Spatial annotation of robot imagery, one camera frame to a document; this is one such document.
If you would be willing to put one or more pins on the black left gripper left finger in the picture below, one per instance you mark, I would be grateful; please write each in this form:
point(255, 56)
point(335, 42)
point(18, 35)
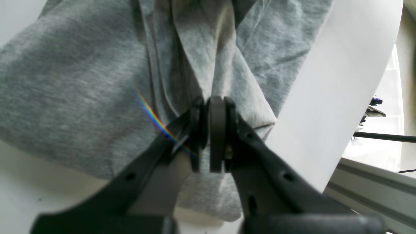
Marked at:
point(142, 198)

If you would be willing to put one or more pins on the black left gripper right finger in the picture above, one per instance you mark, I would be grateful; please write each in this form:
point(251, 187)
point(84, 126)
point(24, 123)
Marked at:
point(274, 198)

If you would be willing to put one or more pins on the grey t-shirt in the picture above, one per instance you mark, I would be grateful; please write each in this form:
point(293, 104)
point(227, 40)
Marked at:
point(69, 80)

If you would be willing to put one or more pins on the black rod on floor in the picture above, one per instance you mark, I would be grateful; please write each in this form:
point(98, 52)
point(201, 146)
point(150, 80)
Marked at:
point(390, 137)

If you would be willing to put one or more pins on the aluminium frame rail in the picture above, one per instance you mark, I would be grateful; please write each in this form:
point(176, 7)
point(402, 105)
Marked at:
point(368, 189)

